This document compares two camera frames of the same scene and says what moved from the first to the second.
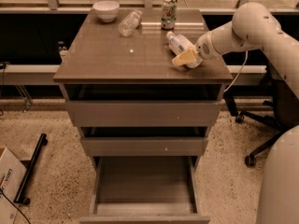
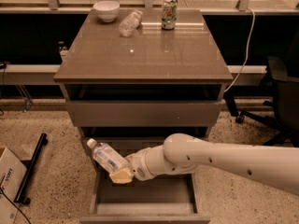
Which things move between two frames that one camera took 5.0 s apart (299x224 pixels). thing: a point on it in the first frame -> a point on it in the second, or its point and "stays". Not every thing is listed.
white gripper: x=204 y=48 -> x=138 y=164
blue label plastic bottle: x=178 y=45 -> x=109 y=160
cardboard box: x=12 y=172 stays
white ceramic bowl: x=106 y=10 stays
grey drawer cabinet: x=143 y=120 stays
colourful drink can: x=169 y=13 stays
